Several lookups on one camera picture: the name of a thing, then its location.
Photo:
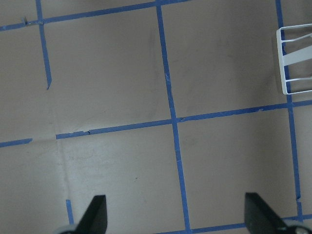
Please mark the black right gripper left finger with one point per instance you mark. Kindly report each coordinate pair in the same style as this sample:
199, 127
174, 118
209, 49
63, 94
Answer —
94, 220

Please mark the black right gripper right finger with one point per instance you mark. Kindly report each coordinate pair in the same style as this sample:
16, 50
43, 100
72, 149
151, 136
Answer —
259, 217

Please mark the white wire cup rack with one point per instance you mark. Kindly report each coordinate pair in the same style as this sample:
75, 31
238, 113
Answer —
300, 55

